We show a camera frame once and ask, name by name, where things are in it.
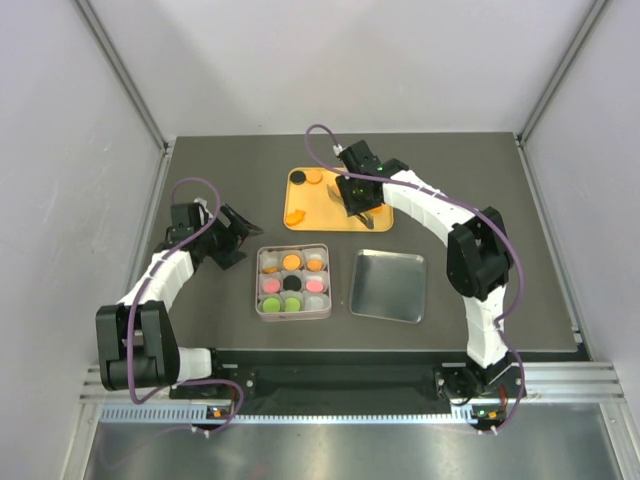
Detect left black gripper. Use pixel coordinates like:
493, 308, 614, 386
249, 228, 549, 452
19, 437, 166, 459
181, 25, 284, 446
196, 203, 262, 269

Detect metal tongs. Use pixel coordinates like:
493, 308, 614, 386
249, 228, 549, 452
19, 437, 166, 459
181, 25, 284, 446
328, 186, 374, 230

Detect pink cookie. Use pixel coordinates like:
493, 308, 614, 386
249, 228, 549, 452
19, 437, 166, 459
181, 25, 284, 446
305, 280, 325, 293
262, 278, 281, 294

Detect tan dotted round cookie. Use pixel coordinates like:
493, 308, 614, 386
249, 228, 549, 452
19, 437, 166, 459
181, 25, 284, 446
282, 253, 303, 271

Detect black sandwich cookie bottom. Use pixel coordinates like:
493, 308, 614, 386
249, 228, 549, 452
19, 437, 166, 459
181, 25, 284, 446
282, 275, 303, 292

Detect black sandwich cookie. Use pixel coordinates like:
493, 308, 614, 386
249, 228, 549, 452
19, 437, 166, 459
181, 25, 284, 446
282, 275, 303, 292
289, 170, 306, 185

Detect green cookie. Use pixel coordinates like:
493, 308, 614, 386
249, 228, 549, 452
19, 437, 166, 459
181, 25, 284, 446
261, 296, 282, 313
284, 297, 302, 313

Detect silver tin lid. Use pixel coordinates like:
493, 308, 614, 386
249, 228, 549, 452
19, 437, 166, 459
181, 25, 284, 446
349, 249, 427, 324

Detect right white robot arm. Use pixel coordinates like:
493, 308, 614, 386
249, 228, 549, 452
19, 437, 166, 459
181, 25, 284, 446
333, 140, 513, 396

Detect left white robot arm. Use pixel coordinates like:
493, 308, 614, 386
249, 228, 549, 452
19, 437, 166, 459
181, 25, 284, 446
95, 199, 264, 397

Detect yellow cookie tray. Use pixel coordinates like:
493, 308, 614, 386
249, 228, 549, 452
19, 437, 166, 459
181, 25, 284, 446
283, 167, 394, 233

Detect black sandwich cookie top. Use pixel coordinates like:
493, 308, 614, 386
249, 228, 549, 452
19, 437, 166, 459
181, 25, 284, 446
289, 170, 306, 185

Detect orange fish cookie left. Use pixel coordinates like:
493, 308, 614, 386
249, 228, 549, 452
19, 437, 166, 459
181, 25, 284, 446
285, 209, 306, 227

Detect pink cookie tin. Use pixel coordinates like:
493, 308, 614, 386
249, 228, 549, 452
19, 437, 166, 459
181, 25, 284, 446
254, 243, 334, 324

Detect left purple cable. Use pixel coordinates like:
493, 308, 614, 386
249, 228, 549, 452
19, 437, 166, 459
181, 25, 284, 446
127, 178, 247, 436

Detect purple cable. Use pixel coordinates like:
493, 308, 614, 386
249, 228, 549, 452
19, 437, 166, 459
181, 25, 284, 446
127, 178, 247, 436
304, 123, 527, 436

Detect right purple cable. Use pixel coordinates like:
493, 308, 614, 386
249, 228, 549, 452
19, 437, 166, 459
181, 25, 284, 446
304, 123, 527, 436

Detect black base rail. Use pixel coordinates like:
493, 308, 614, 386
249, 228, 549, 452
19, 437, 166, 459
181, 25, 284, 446
169, 349, 531, 416

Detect slotted cable duct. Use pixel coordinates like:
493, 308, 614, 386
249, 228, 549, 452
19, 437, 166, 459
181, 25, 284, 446
99, 404, 499, 425

